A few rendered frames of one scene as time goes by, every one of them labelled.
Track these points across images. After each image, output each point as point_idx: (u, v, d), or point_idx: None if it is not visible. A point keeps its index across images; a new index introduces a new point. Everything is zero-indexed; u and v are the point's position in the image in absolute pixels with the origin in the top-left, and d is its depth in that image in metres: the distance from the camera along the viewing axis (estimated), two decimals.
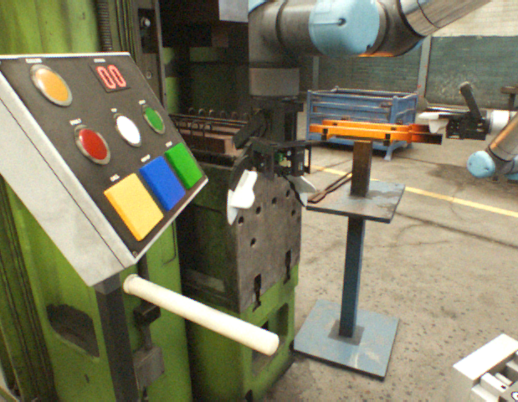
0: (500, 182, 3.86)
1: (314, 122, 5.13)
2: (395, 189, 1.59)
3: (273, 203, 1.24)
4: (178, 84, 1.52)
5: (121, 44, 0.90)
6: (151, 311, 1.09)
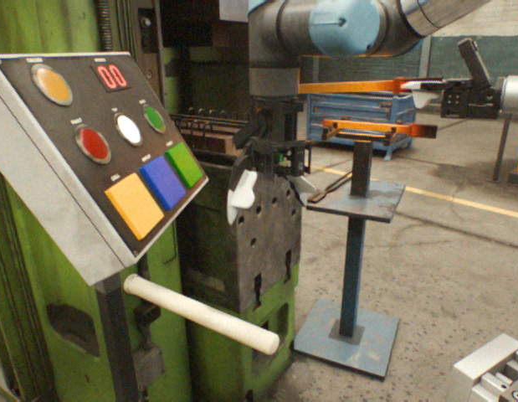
0: (500, 182, 3.86)
1: (314, 122, 5.13)
2: (395, 189, 1.59)
3: (273, 203, 1.24)
4: (178, 84, 1.52)
5: (121, 44, 0.90)
6: (151, 311, 1.09)
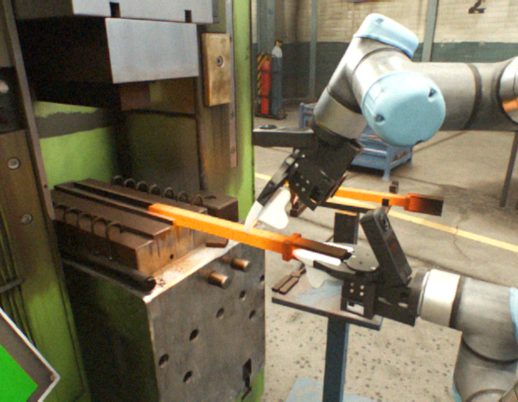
0: (508, 208, 3.53)
1: None
2: None
3: (219, 313, 0.91)
4: (111, 136, 1.19)
5: None
6: None
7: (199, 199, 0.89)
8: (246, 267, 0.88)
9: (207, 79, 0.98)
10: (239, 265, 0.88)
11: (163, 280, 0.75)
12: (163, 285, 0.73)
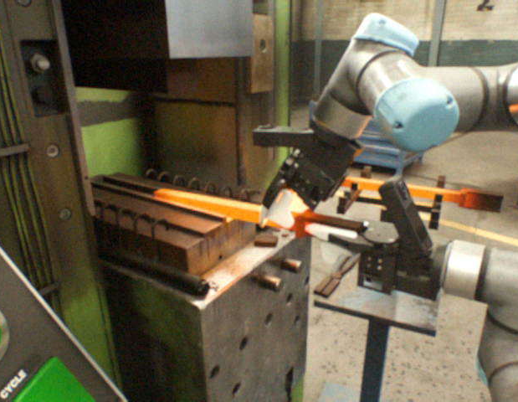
0: None
1: None
2: None
3: (267, 319, 0.83)
4: (139, 126, 1.11)
5: None
6: None
7: (246, 194, 0.82)
8: (299, 269, 0.80)
9: (249, 64, 0.90)
10: (290, 266, 0.80)
11: (216, 284, 0.67)
12: (217, 288, 0.66)
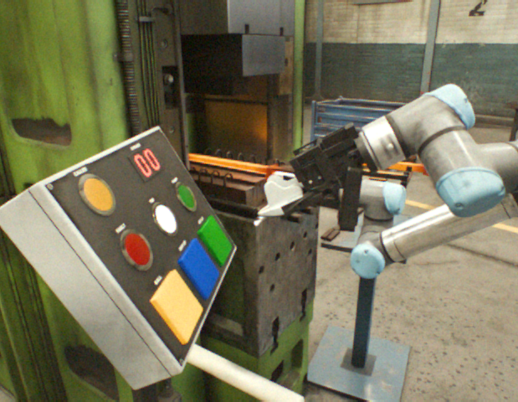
0: None
1: (318, 133, 5.14)
2: None
3: (290, 246, 1.25)
4: (192, 120, 1.53)
5: (146, 105, 0.90)
6: None
7: (277, 162, 1.23)
8: (312, 211, 1.21)
9: (277, 75, 1.32)
10: (307, 209, 1.22)
11: None
12: None
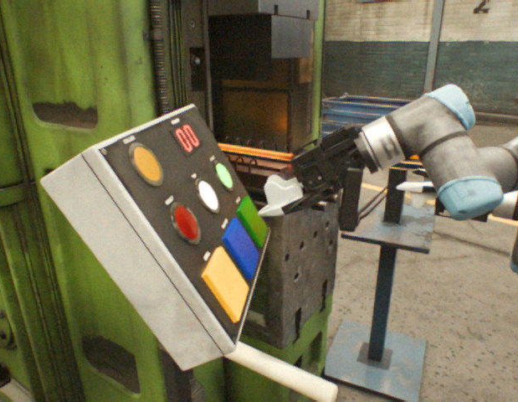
0: None
1: (324, 130, 5.11)
2: (428, 214, 1.58)
3: (313, 235, 1.23)
4: None
5: (173, 86, 0.88)
6: None
7: (300, 150, 1.21)
8: (335, 198, 1.19)
9: (298, 63, 1.30)
10: (330, 198, 1.19)
11: None
12: None
